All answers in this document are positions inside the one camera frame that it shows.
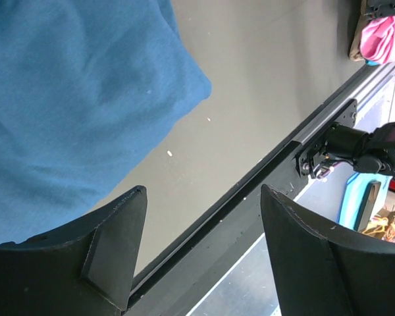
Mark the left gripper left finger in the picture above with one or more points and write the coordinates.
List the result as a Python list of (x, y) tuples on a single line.
[(85, 267)]

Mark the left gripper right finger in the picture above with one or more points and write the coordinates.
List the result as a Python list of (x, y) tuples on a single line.
[(323, 268)]

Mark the blue t shirt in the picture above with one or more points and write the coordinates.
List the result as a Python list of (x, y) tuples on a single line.
[(87, 90)]

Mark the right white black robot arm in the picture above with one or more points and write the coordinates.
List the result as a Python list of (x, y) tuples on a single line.
[(374, 152)]

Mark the blue white equipment box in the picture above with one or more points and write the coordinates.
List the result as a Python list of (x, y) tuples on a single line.
[(358, 187)]

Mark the teal folded t shirt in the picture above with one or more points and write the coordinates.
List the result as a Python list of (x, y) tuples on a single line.
[(371, 63)]

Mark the beige folded cloth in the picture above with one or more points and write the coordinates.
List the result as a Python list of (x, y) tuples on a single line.
[(355, 52)]

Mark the pink folded t shirt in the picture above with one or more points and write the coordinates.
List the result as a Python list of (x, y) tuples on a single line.
[(378, 41)]

